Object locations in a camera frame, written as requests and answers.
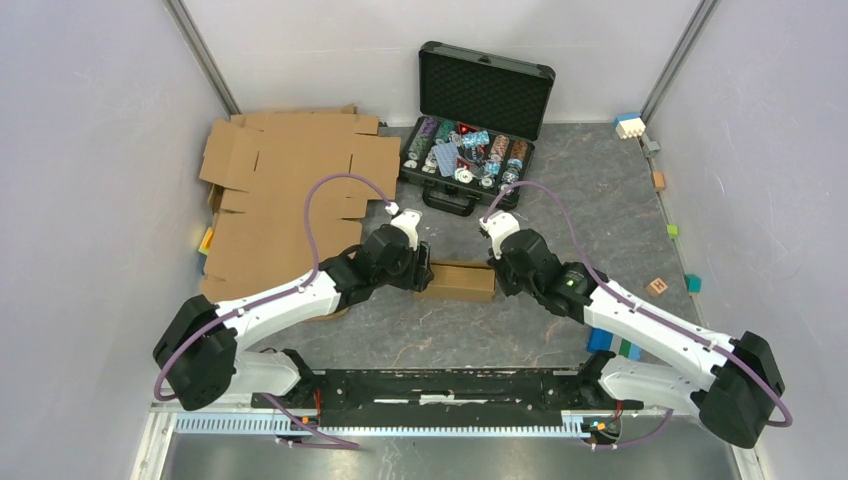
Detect brown cardboard box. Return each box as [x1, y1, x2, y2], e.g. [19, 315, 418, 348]
[416, 260, 496, 303]

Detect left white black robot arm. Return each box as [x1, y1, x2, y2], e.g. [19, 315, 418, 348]
[152, 224, 433, 411]

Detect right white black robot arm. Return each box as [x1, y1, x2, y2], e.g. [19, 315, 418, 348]
[481, 225, 785, 449]

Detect blue block near base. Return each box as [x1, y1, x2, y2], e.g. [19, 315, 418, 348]
[586, 328, 642, 361]

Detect stack of cardboard blanks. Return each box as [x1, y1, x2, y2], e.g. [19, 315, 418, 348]
[199, 106, 402, 303]

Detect wooden letter H block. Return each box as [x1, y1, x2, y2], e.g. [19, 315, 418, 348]
[645, 278, 669, 297]

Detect black poker chip case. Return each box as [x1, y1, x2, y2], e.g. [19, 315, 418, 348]
[400, 41, 556, 217]

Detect orange small block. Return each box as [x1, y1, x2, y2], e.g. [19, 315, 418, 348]
[652, 172, 666, 192]

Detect teal small block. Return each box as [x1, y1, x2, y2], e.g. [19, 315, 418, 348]
[684, 273, 702, 294]

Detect grey small block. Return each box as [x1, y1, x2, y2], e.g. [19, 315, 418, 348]
[640, 140, 661, 158]

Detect blue white toy block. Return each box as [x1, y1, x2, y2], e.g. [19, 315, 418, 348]
[613, 113, 646, 139]

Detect yellow orange block at left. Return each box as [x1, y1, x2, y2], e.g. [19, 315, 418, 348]
[197, 227, 214, 255]

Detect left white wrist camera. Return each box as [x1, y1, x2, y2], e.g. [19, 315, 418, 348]
[384, 202, 422, 251]

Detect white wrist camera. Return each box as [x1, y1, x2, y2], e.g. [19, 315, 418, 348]
[479, 210, 520, 260]
[384, 202, 422, 251]

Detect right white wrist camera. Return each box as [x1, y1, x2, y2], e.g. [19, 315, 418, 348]
[479, 210, 520, 260]

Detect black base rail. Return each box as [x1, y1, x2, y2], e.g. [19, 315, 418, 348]
[278, 368, 644, 428]

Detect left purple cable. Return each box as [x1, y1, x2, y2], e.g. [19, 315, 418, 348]
[152, 173, 399, 453]

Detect purple cable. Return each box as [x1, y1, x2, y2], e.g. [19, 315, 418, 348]
[483, 181, 795, 452]
[152, 173, 399, 453]

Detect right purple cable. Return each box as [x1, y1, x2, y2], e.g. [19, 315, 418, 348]
[483, 181, 795, 452]

